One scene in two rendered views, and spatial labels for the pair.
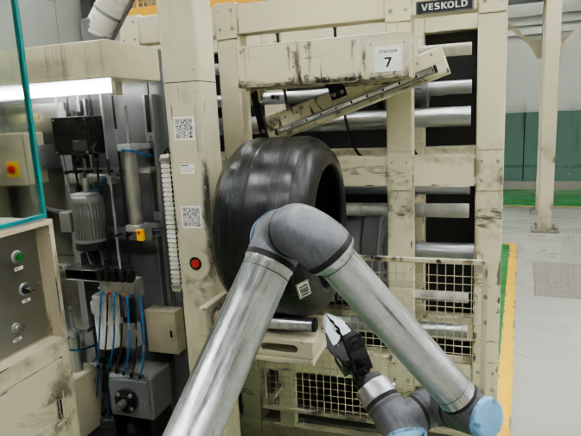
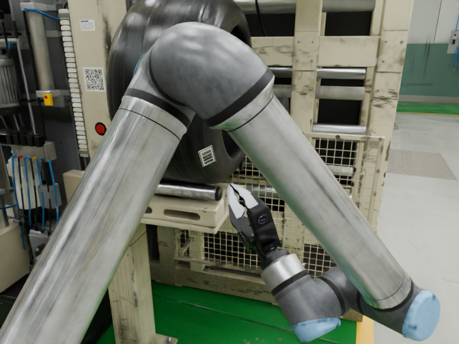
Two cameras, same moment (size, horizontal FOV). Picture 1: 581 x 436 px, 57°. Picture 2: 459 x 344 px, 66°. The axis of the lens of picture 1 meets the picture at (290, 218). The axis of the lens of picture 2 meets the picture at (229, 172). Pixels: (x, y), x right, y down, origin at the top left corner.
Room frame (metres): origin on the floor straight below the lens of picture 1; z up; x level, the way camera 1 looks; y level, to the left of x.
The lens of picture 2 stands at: (0.57, -0.04, 1.32)
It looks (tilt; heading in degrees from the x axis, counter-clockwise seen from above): 20 degrees down; 357
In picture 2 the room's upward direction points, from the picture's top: straight up
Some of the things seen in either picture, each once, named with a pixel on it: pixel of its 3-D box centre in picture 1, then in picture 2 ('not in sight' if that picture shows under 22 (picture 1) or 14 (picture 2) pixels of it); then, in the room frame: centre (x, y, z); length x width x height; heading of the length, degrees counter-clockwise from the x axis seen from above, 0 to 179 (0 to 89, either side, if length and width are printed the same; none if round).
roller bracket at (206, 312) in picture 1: (230, 302); not in sight; (1.80, 0.23, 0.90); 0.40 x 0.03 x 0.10; 160
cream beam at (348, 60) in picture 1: (328, 64); not in sight; (1.98, -0.16, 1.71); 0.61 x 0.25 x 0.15; 70
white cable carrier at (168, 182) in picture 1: (175, 223); (80, 87); (1.81, 0.40, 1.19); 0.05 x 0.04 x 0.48; 160
